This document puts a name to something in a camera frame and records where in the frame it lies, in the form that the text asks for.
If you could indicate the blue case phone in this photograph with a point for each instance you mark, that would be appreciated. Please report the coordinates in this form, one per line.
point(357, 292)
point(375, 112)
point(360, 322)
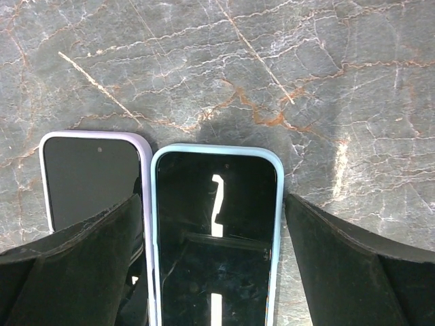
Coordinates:
point(216, 222)

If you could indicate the purple case phone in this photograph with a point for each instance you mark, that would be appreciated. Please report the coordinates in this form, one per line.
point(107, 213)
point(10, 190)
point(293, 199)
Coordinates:
point(85, 172)

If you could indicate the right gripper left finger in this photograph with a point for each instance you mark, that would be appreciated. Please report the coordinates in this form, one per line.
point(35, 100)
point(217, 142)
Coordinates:
point(82, 275)

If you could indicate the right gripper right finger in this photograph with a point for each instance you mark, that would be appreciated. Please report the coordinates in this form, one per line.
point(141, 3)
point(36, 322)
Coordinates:
point(352, 276)

